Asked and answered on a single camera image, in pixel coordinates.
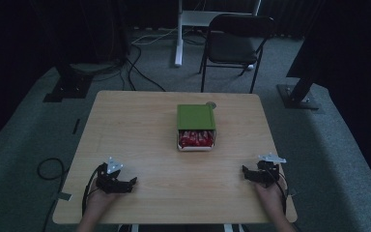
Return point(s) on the white table leg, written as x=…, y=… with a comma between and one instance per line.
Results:
x=228, y=228
x=135, y=228

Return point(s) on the person's left hand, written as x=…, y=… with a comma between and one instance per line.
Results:
x=99, y=199

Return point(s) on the black strip on floor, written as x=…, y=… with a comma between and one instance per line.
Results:
x=76, y=126

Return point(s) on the white desk frame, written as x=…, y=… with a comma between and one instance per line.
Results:
x=179, y=38

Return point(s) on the green box lid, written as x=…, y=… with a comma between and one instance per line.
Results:
x=195, y=116

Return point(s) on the dark curtain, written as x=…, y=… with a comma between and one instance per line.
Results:
x=29, y=29
x=354, y=48

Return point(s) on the round grey table grommet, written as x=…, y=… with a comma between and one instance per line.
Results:
x=211, y=104

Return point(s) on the white drawer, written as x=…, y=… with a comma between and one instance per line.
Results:
x=194, y=149

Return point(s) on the black folding chair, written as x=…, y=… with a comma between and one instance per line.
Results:
x=233, y=45

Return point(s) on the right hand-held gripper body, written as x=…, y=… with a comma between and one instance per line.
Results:
x=267, y=174

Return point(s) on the grey tape piece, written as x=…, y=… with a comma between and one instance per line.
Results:
x=65, y=196

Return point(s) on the person's right hand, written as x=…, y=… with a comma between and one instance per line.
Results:
x=272, y=198

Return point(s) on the black stand with base plate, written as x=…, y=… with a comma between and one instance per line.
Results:
x=67, y=87
x=298, y=96

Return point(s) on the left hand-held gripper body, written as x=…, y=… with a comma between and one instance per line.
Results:
x=108, y=182

